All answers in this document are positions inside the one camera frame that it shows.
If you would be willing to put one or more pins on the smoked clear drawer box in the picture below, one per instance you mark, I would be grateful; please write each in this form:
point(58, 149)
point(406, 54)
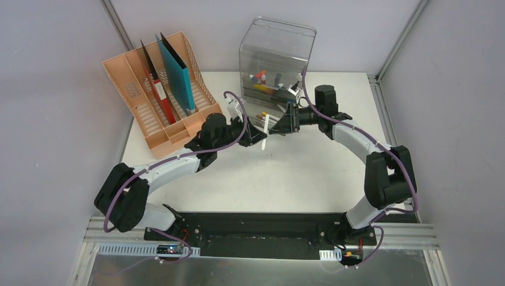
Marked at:
point(275, 46)

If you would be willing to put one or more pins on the red orange small bottle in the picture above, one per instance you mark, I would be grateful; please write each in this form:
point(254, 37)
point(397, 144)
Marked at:
point(260, 74)

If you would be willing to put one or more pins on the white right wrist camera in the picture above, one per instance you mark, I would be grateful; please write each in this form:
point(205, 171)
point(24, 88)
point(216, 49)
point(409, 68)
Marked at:
point(295, 89)

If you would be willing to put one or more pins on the teal folder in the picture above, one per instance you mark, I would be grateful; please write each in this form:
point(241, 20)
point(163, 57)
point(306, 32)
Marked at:
point(177, 75)

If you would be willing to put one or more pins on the peach plastic file organizer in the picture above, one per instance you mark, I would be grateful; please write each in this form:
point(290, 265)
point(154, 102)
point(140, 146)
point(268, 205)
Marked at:
point(141, 80)

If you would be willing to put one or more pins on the dark blue small bottle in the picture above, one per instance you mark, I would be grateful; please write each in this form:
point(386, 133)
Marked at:
point(277, 79)

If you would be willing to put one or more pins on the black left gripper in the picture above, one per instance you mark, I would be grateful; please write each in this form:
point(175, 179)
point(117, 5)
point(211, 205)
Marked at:
point(245, 131)

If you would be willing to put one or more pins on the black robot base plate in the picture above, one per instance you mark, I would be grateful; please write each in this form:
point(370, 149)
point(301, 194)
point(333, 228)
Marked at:
point(299, 236)

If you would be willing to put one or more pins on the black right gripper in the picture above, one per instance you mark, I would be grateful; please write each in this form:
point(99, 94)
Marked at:
point(283, 126)

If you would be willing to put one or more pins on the white marker green cap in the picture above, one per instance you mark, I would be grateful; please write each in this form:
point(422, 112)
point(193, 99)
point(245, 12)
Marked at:
point(281, 108)

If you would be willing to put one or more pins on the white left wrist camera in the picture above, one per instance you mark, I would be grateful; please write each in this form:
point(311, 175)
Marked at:
point(235, 109)

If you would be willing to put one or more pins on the aluminium frame rail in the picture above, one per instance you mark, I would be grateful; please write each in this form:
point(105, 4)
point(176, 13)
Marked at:
point(132, 243)

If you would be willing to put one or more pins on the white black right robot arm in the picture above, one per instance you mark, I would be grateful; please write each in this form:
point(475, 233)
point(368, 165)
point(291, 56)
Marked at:
point(389, 177)

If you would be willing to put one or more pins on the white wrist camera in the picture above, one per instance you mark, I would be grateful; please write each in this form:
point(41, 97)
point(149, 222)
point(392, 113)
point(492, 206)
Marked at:
point(235, 109)
point(295, 89)

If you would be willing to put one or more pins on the red folder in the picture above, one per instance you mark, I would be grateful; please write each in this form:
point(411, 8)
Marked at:
point(157, 87)

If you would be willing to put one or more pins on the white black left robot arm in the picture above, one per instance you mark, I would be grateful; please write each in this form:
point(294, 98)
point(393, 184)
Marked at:
point(123, 197)

